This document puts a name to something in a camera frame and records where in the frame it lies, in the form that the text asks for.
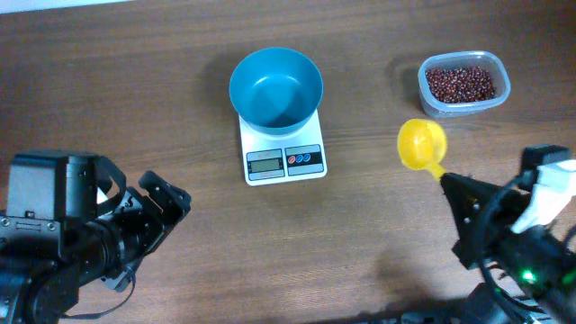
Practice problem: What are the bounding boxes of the blue-grey bowl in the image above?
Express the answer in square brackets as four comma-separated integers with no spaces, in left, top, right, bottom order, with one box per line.
[229,47,324,135]

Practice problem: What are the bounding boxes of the red adzuki beans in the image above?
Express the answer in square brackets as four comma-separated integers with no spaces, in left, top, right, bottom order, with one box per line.
[425,67,496,104]

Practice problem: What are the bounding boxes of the yellow measuring scoop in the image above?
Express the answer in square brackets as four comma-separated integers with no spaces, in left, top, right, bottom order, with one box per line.
[397,119,447,182]

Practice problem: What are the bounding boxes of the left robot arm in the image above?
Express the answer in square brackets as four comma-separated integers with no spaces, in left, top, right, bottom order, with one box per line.
[1,150,193,323]

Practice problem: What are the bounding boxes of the white digital kitchen scale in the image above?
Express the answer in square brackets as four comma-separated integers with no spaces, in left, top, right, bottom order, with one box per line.
[239,112,328,186]

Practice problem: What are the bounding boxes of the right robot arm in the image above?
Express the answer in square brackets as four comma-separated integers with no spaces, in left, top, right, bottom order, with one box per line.
[439,173,575,323]

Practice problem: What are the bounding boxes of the clear plastic container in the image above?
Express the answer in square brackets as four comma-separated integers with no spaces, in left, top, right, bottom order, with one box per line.
[418,50,511,118]

